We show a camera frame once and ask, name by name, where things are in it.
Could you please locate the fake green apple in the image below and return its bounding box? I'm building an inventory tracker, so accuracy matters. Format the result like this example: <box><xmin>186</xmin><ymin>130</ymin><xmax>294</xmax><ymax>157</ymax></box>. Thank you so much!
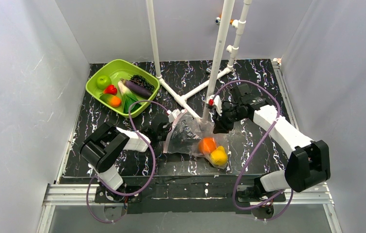
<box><xmin>96</xmin><ymin>75</ymin><xmax>112</xmax><ymax>90</ymax></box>

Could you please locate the fake bok choy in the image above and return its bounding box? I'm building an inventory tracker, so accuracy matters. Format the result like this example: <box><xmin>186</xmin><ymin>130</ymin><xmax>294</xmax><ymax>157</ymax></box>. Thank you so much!
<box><xmin>118</xmin><ymin>80</ymin><xmax>138</xmax><ymax>114</ymax></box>

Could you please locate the white PVC pipe frame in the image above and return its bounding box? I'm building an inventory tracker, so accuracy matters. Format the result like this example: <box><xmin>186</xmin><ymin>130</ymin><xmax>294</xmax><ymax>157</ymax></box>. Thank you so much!
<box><xmin>145</xmin><ymin>0</ymin><xmax>253</xmax><ymax>120</ymax></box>

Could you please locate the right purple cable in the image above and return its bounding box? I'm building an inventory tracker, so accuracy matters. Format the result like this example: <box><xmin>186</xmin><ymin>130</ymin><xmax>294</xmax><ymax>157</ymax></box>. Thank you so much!
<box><xmin>213</xmin><ymin>80</ymin><xmax>294</xmax><ymax>221</ymax></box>

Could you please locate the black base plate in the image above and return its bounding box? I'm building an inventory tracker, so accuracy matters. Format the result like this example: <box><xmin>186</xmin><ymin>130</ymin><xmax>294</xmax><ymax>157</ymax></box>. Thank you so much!
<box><xmin>95</xmin><ymin>175</ymin><xmax>286</xmax><ymax>214</ymax></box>

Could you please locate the clear zip top bag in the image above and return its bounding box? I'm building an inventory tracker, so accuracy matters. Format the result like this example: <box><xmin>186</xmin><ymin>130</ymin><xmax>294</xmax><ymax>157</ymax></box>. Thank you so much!
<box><xmin>163</xmin><ymin>110</ymin><xmax>229</xmax><ymax>169</ymax></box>

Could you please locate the fake yellow pear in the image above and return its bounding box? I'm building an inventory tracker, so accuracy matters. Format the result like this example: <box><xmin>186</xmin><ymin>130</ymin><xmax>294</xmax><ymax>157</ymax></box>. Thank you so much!
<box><xmin>210</xmin><ymin>146</ymin><xmax>228</xmax><ymax>167</ymax></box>

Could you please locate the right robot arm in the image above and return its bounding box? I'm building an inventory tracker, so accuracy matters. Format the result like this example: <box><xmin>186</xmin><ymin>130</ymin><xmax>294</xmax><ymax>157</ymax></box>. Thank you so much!
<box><xmin>207</xmin><ymin>83</ymin><xmax>331</xmax><ymax>197</ymax></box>

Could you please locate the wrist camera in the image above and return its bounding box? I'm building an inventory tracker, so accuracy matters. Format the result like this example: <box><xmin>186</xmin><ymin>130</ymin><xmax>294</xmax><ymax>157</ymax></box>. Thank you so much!
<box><xmin>167</xmin><ymin>109</ymin><xmax>185</xmax><ymax>123</ymax></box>
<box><xmin>206</xmin><ymin>95</ymin><xmax>222</xmax><ymax>116</ymax></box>

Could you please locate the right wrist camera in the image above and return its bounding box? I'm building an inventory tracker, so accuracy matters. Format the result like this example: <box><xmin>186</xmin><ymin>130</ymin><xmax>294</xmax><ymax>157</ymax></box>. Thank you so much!
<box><xmin>206</xmin><ymin>95</ymin><xmax>222</xmax><ymax>116</ymax></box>

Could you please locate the fake mango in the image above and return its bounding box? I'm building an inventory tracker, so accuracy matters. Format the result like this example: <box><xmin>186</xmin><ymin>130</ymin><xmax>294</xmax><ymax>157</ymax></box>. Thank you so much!
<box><xmin>99</xmin><ymin>94</ymin><xmax>122</xmax><ymax>108</ymax></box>

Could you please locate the fake red tomato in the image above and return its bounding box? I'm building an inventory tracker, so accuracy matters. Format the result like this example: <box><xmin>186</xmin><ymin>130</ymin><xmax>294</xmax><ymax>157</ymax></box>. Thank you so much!
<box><xmin>103</xmin><ymin>84</ymin><xmax>118</xmax><ymax>95</ymax></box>

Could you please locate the fake orange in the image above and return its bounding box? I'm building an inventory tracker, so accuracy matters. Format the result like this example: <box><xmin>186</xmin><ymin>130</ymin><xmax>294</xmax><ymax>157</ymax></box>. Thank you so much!
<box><xmin>198</xmin><ymin>137</ymin><xmax>217</xmax><ymax>154</ymax></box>

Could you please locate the purple cable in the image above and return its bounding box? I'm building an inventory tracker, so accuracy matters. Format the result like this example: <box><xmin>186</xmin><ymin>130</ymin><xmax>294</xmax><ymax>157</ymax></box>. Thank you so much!
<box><xmin>85</xmin><ymin>100</ymin><xmax>172</xmax><ymax>224</ymax></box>
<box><xmin>213</xmin><ymin>80</ymin><xmax>294</xmax><ymax>221</ymax></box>

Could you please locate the fake purple eggplant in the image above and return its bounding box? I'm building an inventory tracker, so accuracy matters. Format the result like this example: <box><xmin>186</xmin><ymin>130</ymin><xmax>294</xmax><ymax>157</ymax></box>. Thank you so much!
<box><xmin>120</xmin><ymin>79</ymin><xmax>153</xmax><ymax>99</ymax></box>

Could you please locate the green plastic tray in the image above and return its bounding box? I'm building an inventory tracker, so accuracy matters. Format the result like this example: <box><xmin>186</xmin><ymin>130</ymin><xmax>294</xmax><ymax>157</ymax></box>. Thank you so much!
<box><xmin>86</xmin><ymin>59</ymin><xmax>160</xmax><ymax>118</ymax></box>

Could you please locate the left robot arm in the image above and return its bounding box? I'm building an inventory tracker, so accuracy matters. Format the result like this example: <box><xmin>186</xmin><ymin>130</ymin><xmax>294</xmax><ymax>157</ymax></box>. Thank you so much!
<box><xmin>80</xmin><ymin>122</ymin><xmax>171</xmax><ymax>191</ymax></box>

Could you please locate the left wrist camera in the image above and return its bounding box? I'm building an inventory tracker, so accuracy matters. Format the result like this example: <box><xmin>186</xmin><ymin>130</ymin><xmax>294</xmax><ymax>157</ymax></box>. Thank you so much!
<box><xmin>167</xmin><ymin>109</ymin><xmax>185</xmax><ymax>123</ymax></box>

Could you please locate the fake dark grapes bunch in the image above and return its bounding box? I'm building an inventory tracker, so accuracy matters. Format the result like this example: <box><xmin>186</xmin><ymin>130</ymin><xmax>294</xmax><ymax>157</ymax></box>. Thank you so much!
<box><xmin>130</xmin><ymin>74</ymin><xmax>155</xmax><ymax>91</ymax></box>

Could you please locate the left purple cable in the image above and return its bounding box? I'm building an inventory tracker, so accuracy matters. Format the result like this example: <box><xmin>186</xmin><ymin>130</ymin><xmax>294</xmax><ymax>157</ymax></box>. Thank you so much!
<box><xmin>85</xmin><ymin>100</ymin><xmax>172</xmax><ymax>224</ymax></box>

